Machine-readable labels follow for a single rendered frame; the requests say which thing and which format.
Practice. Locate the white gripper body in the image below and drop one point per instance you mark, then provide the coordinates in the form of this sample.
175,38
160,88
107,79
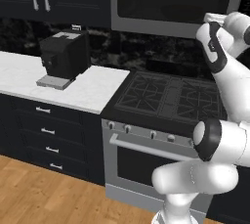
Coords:
215,17

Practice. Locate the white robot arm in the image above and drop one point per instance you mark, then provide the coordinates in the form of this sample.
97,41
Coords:
231,81

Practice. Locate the grey microwave oven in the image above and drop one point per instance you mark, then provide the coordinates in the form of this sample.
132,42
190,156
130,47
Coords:
146,22

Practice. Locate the steel oven door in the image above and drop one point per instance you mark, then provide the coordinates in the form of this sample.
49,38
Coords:
136,166

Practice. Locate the black gas hob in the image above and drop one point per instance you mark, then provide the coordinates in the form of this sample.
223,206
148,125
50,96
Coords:
153,94

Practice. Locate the silver oven knob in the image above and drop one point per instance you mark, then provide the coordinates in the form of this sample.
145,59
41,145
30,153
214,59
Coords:
171,138
127,128
111,125
190,142
153,134

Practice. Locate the black coffee machine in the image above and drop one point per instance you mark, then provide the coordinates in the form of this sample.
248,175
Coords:
66,53

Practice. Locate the dark drawer front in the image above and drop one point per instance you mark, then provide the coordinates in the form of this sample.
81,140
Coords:
70,133
74,169
65,112
73,153

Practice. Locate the dark base cabinet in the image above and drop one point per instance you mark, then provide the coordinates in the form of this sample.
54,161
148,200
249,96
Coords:
234,195

